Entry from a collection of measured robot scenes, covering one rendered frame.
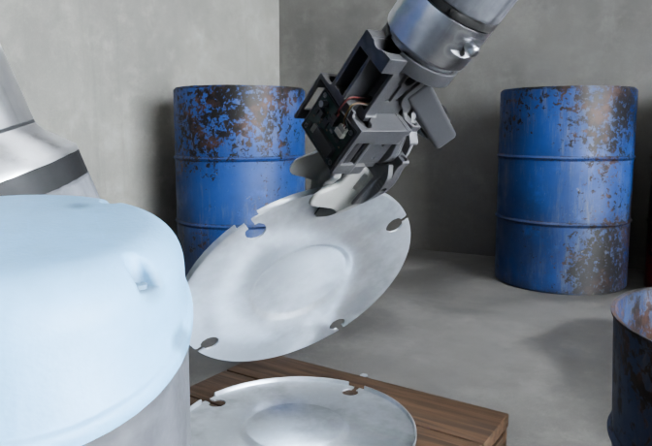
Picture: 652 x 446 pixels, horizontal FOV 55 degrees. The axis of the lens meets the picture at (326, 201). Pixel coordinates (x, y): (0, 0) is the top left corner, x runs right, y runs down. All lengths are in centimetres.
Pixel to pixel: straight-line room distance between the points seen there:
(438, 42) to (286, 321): 42
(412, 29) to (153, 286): 33
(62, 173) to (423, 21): 28
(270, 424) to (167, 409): 58
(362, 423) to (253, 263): 26
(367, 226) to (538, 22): 290
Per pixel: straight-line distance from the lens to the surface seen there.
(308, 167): 61
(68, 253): 21
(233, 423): 82
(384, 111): 54
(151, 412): 22
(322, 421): 80
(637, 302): 101
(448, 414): 85
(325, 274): 75
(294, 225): 64
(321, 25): 393
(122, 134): 294
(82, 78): 281
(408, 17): 50
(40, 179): 33
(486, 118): 354
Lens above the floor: 71
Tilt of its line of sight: 7 degrees down
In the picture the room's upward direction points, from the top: straight up
